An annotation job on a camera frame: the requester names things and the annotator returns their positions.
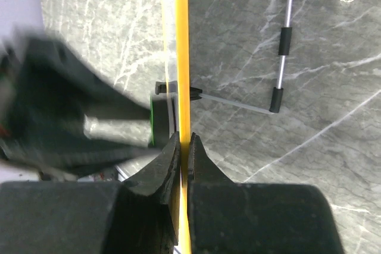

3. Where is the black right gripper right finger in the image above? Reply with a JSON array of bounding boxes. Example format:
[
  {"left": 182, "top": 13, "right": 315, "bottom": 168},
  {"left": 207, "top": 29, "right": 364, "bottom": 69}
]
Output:
[{"left": 188, "top": 134, "right": 344, "bottom": 253}]

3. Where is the green whiteboard eraser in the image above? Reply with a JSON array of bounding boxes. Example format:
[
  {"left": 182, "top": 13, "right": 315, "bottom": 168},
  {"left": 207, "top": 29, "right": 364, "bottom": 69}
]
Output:
[{"left": 150, "top": 95, "right": 176, "bottom": 149}]

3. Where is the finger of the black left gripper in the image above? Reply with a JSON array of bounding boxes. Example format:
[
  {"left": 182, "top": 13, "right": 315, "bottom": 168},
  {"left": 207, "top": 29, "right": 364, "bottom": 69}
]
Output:
[{"left": 66, "top": 144, "right": 162, "bottom": 174}]

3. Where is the yellow framed whiteboard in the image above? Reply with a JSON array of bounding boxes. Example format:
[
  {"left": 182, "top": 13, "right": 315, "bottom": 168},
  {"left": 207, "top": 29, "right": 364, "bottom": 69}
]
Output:
[{"left": 174, "top": 0, "right": 293, "bottom": 253}]

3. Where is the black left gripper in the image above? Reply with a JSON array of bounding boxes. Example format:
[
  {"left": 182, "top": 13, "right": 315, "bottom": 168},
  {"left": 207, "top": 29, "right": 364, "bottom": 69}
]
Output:
[{"left": 1, "top": 33, "right": 150, "bottom": 174}]

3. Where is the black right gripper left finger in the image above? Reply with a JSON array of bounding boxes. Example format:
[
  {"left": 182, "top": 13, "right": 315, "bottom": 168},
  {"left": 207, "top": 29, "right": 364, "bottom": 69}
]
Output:
[{"left": 1, "top": 134, "right": 180, "bottom": 253}]

